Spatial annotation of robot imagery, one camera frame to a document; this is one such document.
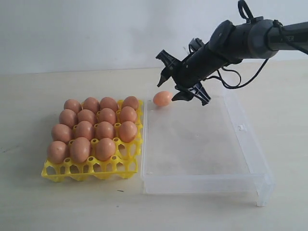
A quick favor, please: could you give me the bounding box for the clear plastic bin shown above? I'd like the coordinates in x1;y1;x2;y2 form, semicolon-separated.
141;89;275;206

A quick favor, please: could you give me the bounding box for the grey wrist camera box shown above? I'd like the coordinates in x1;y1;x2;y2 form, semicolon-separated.
188;38;205;53

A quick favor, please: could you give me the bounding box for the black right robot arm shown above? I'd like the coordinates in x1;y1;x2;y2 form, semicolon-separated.
156;17;308;105

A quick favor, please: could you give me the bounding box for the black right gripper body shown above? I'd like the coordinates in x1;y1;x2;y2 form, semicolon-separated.
155;44;212;106

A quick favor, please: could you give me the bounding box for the brown egg slot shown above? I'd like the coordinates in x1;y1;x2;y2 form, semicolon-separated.
83;97;100;114
100;97;119;112
121;96;139;110
64;99;82;114

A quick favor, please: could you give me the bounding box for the yellow plastic egg tray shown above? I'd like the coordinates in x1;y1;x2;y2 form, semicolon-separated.
41;100;145;182

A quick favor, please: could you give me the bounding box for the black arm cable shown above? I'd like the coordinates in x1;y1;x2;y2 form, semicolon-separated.
209;0;308;89

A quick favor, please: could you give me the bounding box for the brown egg mid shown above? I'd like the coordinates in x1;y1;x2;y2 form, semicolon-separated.
75;121;95;141

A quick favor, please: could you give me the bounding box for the brown egg column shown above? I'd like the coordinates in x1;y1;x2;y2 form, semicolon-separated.
77;109;98;125

